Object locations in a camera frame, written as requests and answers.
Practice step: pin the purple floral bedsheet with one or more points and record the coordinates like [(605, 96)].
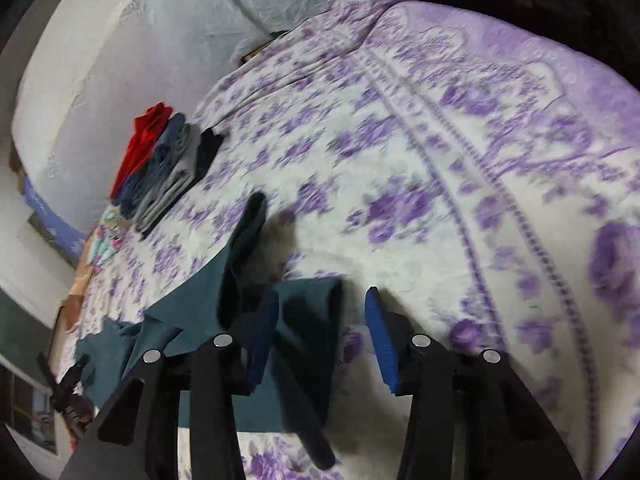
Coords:
[(400, 135)]

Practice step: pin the red folded garment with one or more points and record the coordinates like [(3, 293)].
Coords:
[(142, 145)]

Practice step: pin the pink floral folded blanket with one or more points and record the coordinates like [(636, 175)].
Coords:
[(107, 240)]

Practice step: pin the blue printed box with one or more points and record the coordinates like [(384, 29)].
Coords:
[(40, 200)]

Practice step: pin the teal pants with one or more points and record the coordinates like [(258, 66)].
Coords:
[(210, 290)]

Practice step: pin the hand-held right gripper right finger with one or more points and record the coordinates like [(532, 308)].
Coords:
[(382, 340)]

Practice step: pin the stack of folded clothes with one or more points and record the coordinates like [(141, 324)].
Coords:
[(207, 150)]

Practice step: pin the dark picture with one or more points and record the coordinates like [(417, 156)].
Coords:
[(50, 236)]

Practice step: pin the grey folded pants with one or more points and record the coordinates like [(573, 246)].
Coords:
[(175, 185)]

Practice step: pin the orange cloth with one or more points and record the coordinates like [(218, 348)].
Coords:
[(80, 280)]

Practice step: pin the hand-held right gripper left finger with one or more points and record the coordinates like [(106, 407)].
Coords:
[(262, 340)]

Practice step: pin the blue folded jeans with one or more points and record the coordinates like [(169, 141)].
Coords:
[(160, 170)]

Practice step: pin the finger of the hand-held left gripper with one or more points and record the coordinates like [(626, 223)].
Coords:
[(70, 385)]

